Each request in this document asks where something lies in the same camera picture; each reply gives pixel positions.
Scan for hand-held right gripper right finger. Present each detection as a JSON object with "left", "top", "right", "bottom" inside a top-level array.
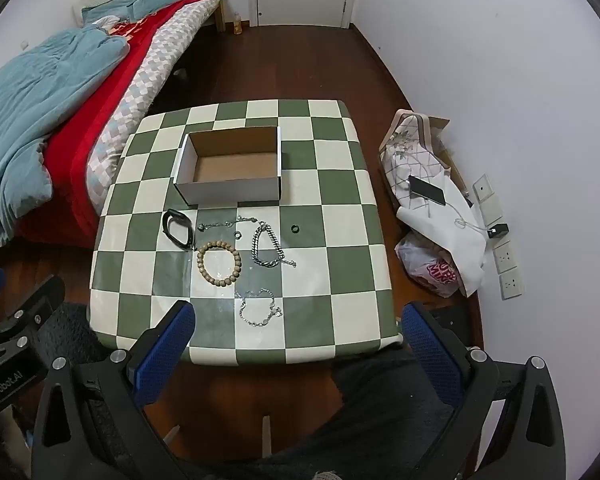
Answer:
[{"left": 401, "top": 301, "right": 566, "bottom": 480}]

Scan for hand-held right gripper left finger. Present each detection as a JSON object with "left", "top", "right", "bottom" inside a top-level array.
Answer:
[{"left": 32, "top": 300, "right": 197, "bottom": 480}]

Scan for silver link bracelet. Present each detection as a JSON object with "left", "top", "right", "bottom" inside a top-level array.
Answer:
[{"left": 234, "top": 288, "right": 284, "bottom": 328}]

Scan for wooden bead bracelet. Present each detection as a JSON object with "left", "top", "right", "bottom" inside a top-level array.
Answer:
[{"left": 196, "top": 241, "right": 243, "bottom": 289}]

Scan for black wrist band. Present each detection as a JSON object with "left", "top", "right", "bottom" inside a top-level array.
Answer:
[{"left": 162, "top": 208, "right": 194, "bottom": 250}]

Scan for silver charm bracelet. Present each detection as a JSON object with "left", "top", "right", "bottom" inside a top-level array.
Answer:
[{"left": 197, "top": 215, "right": 259, "bottom": 234}]

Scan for thick silver chain bracelet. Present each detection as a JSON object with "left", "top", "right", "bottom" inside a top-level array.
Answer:
[{"left": 251, "top": 220, "right": 297, "bottom": 270}]

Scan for white cardboard box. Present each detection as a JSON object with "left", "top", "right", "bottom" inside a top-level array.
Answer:
[{"left": 173, "top": 126, "right": 284, "bottom": 205}]

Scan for dark fuzzy cloth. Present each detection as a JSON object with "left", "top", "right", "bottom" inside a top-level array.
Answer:
[{"left": 40, "top": 302, "right": 112, "bottom": 367}]

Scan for red print plastic bag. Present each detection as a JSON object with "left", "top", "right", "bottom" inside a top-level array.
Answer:
[{"left": 395, "top": 232, "right": 462, "bottom": 298}]

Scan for green checkered tablecloth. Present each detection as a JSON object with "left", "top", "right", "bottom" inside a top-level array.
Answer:
[{"left": 89, "top": 99, "right": 404, "bottom": 367}]

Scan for black smartphone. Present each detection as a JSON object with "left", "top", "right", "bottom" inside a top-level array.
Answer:
[{"left": 408, "top": 175, "right": 447, "bottom": 207}]

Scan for large blue blanket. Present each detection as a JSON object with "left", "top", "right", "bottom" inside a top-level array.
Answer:
[{"left": 0, "top": 27, "right": 131, "bottom": 247}]

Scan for white patterned tote bag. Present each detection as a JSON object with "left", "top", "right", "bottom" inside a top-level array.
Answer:
[{"left": 378, "top": 109, "right": 456, "bottom": 213}]

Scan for brown cardboard piece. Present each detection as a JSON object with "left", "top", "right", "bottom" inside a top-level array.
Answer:
[{"left": 420, "top": 115, "right": 468, "bottom": 196}]

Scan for white wall socket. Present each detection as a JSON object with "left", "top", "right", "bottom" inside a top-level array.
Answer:
[
  {"left": 493, "top": 241, "right": 519, "bottom": 275},
  {"left": 498, "top": 267, "right": 524, "bottom": 301}
]

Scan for white charging cable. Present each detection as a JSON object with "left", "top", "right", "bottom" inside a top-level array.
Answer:
[{"left": 449, "top": 192, "right": 492, "bottom": 235}]

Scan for blank white wall plate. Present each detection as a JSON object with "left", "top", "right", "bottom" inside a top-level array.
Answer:
[{"left": 480, "top": 195, "right": 504, "bottom": 222}]

